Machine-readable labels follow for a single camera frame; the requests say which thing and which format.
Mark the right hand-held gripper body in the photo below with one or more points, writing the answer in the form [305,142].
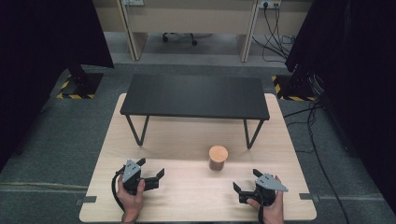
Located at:
[264,186]

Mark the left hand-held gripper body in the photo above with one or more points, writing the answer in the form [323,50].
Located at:
[130,174]

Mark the brown jar with cork lid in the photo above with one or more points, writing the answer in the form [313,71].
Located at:
[218,157]

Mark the person's right hand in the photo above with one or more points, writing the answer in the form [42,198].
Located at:
[274,211]

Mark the person's left hand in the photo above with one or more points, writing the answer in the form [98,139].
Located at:
[132,202]

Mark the grey tape strip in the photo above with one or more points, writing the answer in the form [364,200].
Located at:
[308,196]
[87,200]

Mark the black floor plate striped tape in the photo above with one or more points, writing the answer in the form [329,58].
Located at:
[93,84]
[281,88]

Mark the black metal stand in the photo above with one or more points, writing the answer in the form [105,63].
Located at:
[80,79]

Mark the black office chair base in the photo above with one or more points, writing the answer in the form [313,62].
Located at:
[179,38]

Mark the black curtain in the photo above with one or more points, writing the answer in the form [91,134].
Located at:
[355,77]
[40,62]

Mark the beige office desk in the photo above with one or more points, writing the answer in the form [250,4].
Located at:
[193,17]

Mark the white wall socket with plugs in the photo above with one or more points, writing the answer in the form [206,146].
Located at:
[270,3]

